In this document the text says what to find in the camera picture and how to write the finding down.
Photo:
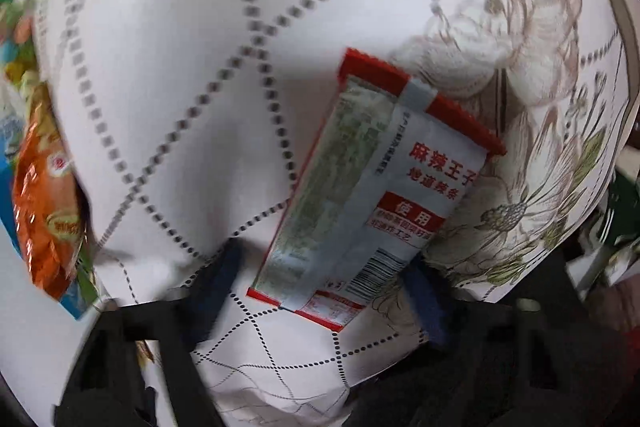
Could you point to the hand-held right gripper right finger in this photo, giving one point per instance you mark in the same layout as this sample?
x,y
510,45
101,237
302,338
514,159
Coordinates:
x,y
426,304

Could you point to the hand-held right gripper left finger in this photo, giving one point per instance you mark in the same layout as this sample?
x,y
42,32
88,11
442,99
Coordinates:
x,y
226,274

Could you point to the red white snack packet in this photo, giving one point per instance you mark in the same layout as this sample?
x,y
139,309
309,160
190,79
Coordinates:
x,y
360,187

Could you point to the orange snack packet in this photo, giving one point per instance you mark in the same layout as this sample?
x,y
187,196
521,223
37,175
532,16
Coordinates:
x,y
47,197

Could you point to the white floral tablecloth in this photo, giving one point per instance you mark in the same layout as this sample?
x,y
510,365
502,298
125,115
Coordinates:
x,y
175,57

